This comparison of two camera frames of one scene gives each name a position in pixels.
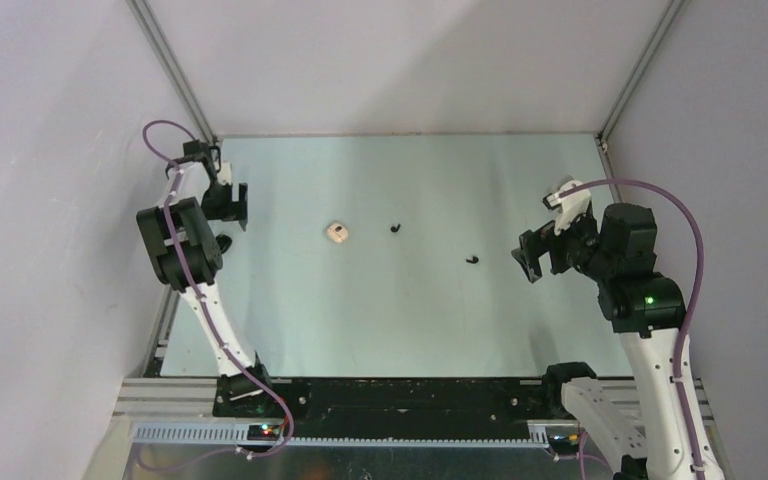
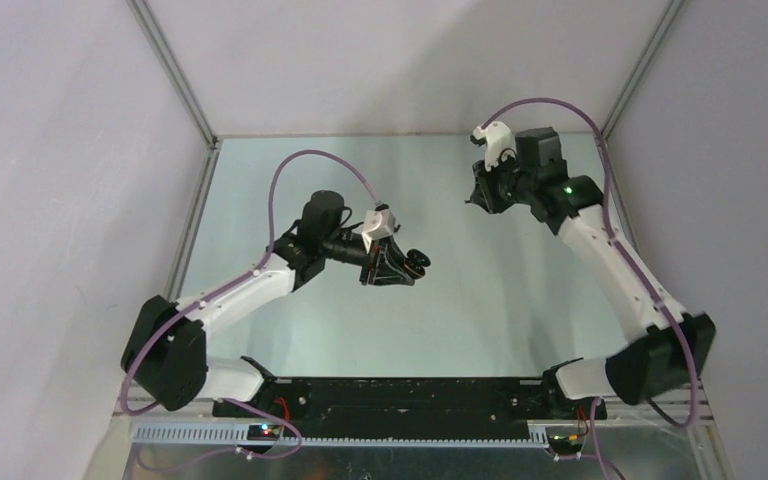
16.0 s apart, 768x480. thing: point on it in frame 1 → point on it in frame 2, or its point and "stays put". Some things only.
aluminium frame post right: (665, 21) stays put
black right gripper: (535, 243) → (483, 193)
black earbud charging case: (224, 242) → (416, 263)
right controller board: (564, 443) stays put
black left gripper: (232, 209) → (386, 273)
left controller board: (263, 432) stays put
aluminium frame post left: (150, 26) stays put
